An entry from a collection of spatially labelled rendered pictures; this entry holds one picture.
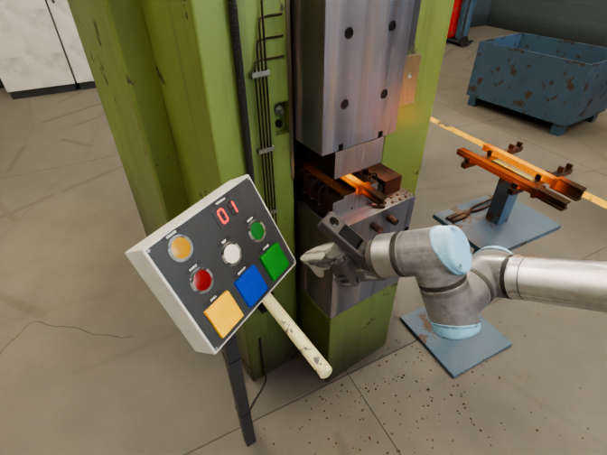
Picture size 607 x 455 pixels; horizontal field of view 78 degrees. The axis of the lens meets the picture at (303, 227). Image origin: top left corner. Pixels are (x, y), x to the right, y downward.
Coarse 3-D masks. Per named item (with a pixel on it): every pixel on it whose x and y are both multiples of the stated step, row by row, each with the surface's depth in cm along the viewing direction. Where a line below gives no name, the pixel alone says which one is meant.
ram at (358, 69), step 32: (320, 0) 88; (352, 0) 91; (384, 0) 96; (320, 32) 92; (352, 32) 95; (384, 32) 101; (320, 64) 96; (352, 64) 100; (384, 64) 106; (320, 96) 101; (352, 96) 106; (384, 96) 113; (320, 128) 106; (352, 128) 112; (384, 128) 120
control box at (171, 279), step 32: (224, 192) 89; (256, 192) 97; (192, 224) 82; (224, 224) 88; (128, 256) 78; (160, 256) 75; (192, 256) 81; (224, 256) 87; (256, 256) 94; (288, 256) 103; (160, 288) 78; (192, 288) 80; (224, 288) 86; (192, 320) 79
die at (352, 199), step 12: (300, 168) 143; (312, 168) 141; (300, 180) 137; (324, 180) 134; (336, 180) 134; (360, 180) 132; (372, 180) 133; (324, 192) 129; (336, 192) 129; (348, 192) 127; (324, 204) 129; (336, 204) 126; (348, 204) 129; (360, 204) 133
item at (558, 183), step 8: (488, 144) 149; (496, 152) 145; (504, 152) 144; (504, 160) 143; (512, 160) 140; (520, 160) 139; (520, 168) 138; (528, 168) 135; (536, 168) 134; (544, 176) 130; (552, 176) 129; (560, 176) 128; (552, 184) 128; (560, 184) 127; (568, 184) 124; (576, 184) 123; (560, 192) 127; (568, 192) 125; (576, 192) 123; (576, 200) 123
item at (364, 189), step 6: (348, 174) 133; (348, 180) 132; (354, 180) 130; (360, 186) 126; (366, 186) 126; (360, 192) 127; (366, 192) 127; (372, 192) 123; (378, 192) 123; (372, 198) 125; (378, 198) 121; (384, 198) 121; (378, 204) 122; (384, 204) 123
